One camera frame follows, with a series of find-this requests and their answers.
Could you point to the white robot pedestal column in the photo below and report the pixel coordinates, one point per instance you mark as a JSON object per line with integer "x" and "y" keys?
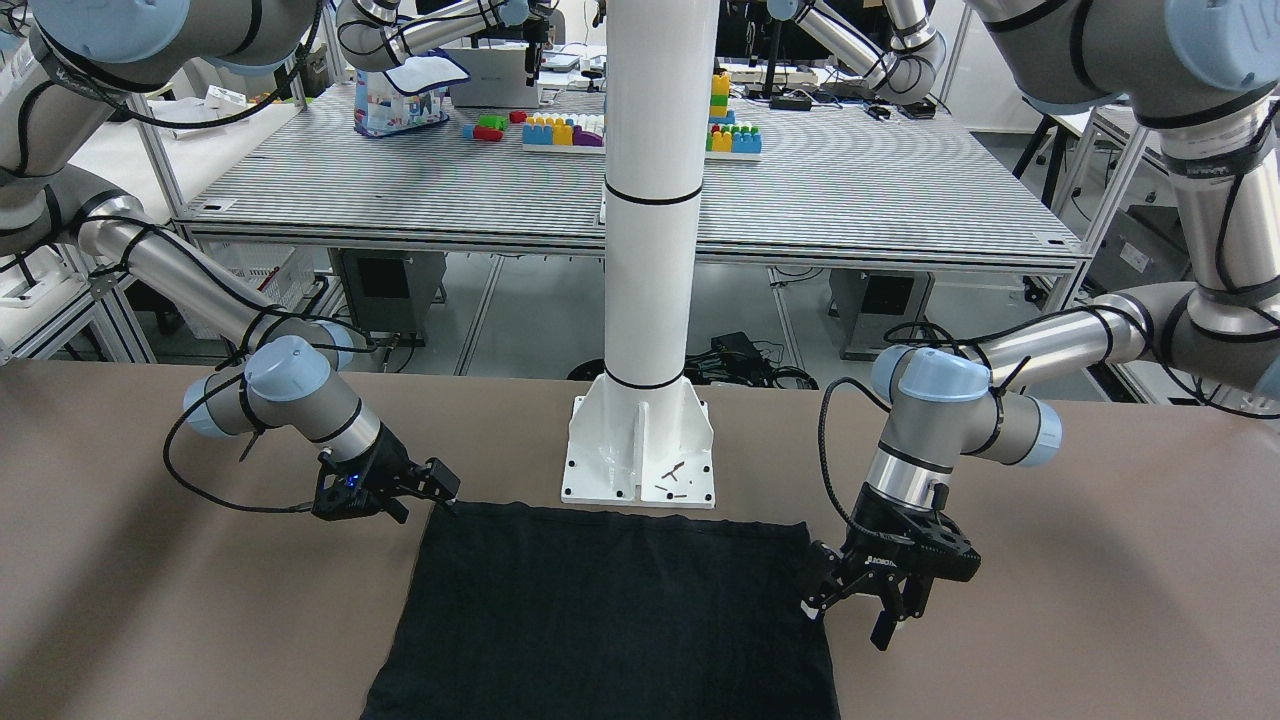
{"x": 641, "y": 436}

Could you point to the blue white printed bag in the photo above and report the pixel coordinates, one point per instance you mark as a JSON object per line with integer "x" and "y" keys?
{"x": 403, "y": 99}

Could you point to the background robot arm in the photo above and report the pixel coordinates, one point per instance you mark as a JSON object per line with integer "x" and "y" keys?
{"x": 374, "y": 37}

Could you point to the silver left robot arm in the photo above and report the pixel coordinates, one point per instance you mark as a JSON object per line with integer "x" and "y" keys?
{"x": 1202, "y": 76}

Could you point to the black graphic t-shirt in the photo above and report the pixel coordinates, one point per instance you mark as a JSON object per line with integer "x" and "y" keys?
{"x": 518, "y": 612}

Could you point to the striped metal workbench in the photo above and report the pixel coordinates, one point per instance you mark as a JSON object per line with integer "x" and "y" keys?
{"x": 834, "y": 189}

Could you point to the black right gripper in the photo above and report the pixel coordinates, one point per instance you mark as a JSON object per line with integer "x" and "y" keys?
{"x": 388, "y": 461}

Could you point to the white plastic basket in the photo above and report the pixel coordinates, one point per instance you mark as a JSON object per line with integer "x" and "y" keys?
{"x": 280, "y": 273}

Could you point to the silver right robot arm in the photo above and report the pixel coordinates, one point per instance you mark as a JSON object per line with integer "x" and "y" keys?
{"x": 78, "y": 60}

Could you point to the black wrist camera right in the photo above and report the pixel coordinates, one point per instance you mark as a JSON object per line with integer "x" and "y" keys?
{"x": 339, "y": 492}

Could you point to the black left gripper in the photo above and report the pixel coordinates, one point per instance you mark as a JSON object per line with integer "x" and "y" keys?
{"x": 880, "y": 560}

